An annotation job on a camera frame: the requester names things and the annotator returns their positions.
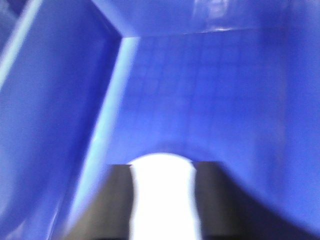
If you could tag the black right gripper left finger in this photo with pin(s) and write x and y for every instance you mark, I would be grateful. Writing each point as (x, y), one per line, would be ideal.
(108, 216)

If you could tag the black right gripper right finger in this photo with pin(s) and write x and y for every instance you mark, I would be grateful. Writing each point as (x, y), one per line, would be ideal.
(227, 212)

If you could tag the light blue plate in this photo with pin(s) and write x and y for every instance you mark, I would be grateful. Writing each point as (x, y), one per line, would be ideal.
(164, 203)

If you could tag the middle-right blue plastic bin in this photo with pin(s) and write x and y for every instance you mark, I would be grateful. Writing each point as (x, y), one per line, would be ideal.
(87, 84)

